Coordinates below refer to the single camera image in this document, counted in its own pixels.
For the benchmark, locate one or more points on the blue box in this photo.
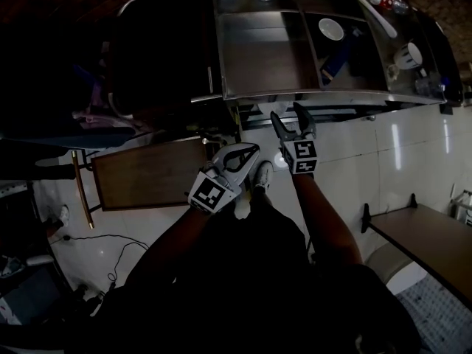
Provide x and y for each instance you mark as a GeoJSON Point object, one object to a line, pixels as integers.
{"type": "Point", "coordinates": [337, 59]}

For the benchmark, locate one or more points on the person's right forearm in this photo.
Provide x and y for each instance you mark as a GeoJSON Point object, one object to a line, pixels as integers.
{"type": "Point", "coordinates": [324, 216]}

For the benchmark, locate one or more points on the white striped mug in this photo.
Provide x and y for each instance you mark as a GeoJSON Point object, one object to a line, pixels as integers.
{"type": "Point", "coordinates": [408, 55]}

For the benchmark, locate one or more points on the person's black clothing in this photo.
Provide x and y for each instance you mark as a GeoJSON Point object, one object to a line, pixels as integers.
{"type": "Point", "coordinates": [258, 282]}

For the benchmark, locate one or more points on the person's left forearm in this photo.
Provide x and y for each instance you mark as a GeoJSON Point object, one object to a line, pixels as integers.
{"type": "Point", "coordinates": [173, 238]}

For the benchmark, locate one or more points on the dark chair with metal frame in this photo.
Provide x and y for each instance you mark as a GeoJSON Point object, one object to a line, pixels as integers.
{"type": "Point", "coordinates": [158, 50]}

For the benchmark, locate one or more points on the small clear plastic cup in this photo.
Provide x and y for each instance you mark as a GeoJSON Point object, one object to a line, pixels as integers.
{"type": "Point", "coordinates": [426, 86]}

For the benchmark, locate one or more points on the person's white right shoe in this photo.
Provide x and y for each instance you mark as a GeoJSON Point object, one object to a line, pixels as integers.
{"type": "Point", "coordinates": [263, 175]}

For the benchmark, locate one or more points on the wooden stick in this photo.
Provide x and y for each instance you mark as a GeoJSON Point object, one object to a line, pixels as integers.
{"type": "Point", "coordinates": [82, 190]}

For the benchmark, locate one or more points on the person's white left shoe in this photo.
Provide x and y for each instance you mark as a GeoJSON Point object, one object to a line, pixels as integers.
{"type": "Point", "coordinates": [241, 202]}

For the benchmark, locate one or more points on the white bowl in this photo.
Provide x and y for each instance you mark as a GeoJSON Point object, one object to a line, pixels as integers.
{"type": "Point", "coordinates": [330, 29]}

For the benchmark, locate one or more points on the white long scoop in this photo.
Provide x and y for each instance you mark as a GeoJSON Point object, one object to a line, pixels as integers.
{"type": "Point", "coordinates": [378, 15]}

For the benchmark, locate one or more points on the person's white shoe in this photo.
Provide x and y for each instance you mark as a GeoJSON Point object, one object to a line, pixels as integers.
{"type": "Point", "coordinates": [263, 175]}
{"type": "Point", "coordinates": [241, 202]}

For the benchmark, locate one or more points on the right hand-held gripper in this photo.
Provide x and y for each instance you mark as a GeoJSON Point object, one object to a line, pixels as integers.
{"type": "Point", "coordinates": [304, 157]}

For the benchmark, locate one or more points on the grey patterned mat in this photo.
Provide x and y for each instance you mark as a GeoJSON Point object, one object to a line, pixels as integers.
{"type": "Point", "coordinates": [437, 317]}

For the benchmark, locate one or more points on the beige table with black brackets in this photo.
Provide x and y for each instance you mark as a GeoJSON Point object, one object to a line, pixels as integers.
{"type": "Point", "coordinates": [427, 243]}

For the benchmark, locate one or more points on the metal cart shelf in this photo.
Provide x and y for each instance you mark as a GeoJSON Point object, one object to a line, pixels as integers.
{"type": "Point", "coordinates": [265, 61]}

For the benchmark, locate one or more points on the dark blue padded board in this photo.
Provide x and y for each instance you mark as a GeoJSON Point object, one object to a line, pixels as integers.
{"type": "Point", "coordinates": [70, 136]}

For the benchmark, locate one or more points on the brown wooden side table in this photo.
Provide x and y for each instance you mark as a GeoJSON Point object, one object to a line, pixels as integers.
{"type": "Point", "coordinates": [147, 175]}

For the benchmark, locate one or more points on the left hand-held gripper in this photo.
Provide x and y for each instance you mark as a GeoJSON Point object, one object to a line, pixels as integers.
{"type": "Point", "coordinates": [212, 194]}

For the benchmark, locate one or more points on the white round stool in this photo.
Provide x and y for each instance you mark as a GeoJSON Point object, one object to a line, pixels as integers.
{"type": "Point", "coordinates": [394, 267]}

